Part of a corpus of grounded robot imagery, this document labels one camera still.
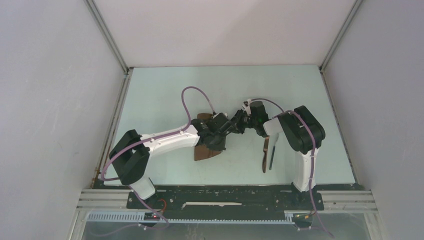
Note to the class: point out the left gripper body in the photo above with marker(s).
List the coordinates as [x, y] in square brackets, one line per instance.
[218, 143]

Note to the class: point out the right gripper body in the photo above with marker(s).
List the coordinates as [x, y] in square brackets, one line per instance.
[251, 123]

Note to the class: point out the brown cloth napkin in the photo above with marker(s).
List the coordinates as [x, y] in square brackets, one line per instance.
[201, 152]

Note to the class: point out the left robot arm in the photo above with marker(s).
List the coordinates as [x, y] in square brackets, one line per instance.
[131, 155]

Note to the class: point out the left controller board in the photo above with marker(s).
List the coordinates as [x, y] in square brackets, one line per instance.
[150, 216]

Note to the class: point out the controller board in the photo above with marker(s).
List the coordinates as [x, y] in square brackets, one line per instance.
[302, 217]
[150, 216]

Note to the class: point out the right controller board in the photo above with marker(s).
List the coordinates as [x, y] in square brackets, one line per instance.
[302, 217]

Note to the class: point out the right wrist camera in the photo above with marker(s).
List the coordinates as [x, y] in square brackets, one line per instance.
[254, 108]

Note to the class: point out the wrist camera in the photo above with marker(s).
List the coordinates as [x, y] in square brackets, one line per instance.
[219, 120]
[254, 108]

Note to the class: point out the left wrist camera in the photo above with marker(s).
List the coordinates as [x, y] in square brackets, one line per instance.
[219, 120]

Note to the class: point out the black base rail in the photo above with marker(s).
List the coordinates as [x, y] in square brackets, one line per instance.
[228, 202]

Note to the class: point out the white cable duct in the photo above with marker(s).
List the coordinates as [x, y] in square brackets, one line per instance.
[137, 217]

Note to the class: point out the right aluminium frame post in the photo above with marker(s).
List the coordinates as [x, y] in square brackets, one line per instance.
[340, 34]

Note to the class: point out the aluminium frame post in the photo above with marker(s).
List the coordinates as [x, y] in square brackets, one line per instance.
[340, 34]
[107, 35]

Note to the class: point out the left aluminium frame post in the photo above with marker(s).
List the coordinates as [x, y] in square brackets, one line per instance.
[107, 35]

